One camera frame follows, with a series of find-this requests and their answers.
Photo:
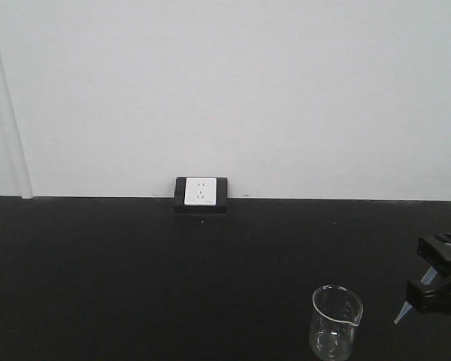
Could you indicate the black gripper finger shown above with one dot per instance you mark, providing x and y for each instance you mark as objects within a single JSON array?
[
  {"x": 433, "y": 298},
  {"x": 436, "y": 250}
]

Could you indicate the clear plastic pipette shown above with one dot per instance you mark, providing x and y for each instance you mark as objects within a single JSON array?
[{"x": 412, "y": 295}]

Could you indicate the clear glass beaker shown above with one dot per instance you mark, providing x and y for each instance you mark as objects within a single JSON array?
[{"x": 336, "y": 316}]

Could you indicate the black framed wall socket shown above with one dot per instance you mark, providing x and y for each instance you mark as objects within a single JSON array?
[{"x": 201, "y": 195}]

